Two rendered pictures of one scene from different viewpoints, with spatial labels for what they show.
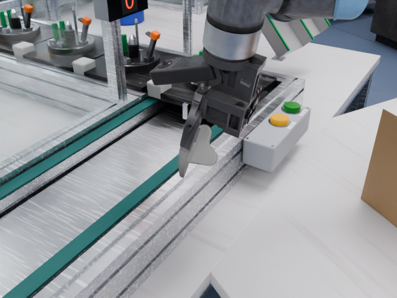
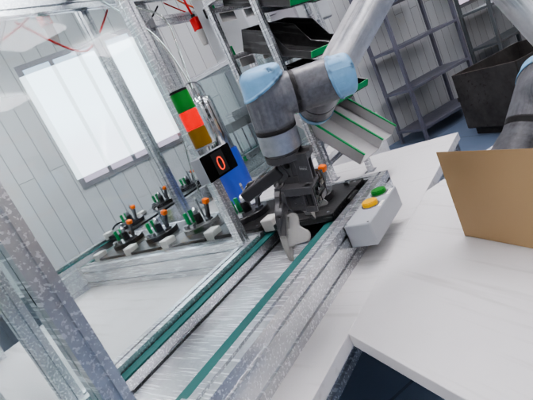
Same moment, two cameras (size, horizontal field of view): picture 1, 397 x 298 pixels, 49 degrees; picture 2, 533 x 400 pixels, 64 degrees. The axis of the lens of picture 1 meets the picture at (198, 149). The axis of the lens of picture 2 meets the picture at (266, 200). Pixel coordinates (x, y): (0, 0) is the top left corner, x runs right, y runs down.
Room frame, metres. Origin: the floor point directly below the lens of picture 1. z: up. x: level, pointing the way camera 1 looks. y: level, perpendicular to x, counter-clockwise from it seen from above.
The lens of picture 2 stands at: (-0.19, -0.08, 1.33)
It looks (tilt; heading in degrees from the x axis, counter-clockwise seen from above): 14 degrees down; 8
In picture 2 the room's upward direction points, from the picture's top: 25 degrees counter-clockwise
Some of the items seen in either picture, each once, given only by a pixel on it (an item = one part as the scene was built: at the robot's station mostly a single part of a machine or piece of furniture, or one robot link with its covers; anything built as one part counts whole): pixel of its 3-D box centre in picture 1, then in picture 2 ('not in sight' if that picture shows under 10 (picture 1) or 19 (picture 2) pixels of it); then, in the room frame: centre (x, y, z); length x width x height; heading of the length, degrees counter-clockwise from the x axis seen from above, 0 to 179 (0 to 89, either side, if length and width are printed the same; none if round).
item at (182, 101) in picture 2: not in sight; (182, 101); (0.93, 0.16, 1.39); 0.05 x 0.05 x 0.05
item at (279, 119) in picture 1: (279, 121); (370, 204); (0.84, -0.18, 0.96); 0.04 x 0.04 x 0.02
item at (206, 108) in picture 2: not in sight; (205, 117); (1.96, 0.32, 1.32); 0.14 x 0.14 x 0.38
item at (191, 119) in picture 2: not in sight; (191, 119); (0.93, 0.16, 1.34); 0.05 x 0.05 x 0.05
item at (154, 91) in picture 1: (159, 87); (271, 222); (0.99, 0.10, 0.97); 0.05 x 0.05 x 0.04; 58
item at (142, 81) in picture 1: (133, 48); (244, 205); (1.16, 0.18, 1.01); 0.24 x 0.24 x 0.13; 58
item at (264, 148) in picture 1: (277, 133); (374, 214); (0.84, -0.18, 0.93); 0.21 x 0.07 x 0.06; 148
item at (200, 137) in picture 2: not in sight; (200, 136); (0.93, 0.16, 1.29); 0.05 x 0.05 x 0.05
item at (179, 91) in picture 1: (213, 86); (314, 205); (1.02, -0.04, 0.96); 0.24 x 0.24 x 0.02; 58
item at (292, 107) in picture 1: (291, 109); (378, 192); (0.90, -0.21, 0.96); 0.04 x 0.04 x 0.02
